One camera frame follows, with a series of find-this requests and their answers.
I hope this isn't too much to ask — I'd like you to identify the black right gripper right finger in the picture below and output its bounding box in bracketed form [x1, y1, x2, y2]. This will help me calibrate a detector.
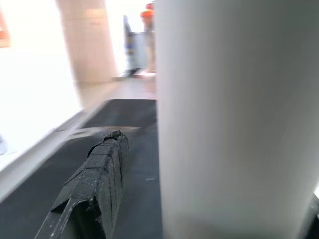
[308, 196, 319, 239]

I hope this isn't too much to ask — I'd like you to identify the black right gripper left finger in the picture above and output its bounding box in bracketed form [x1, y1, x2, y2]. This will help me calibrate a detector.
[33, 129, 130, 239]

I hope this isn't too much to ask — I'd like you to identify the white plastic table leg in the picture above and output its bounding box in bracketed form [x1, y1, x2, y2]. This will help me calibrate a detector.
[154, 0, 319, 239]

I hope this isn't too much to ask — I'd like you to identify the orange plastic lid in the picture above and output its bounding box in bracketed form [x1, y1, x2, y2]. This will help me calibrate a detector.
[139, 2, 156, 19]

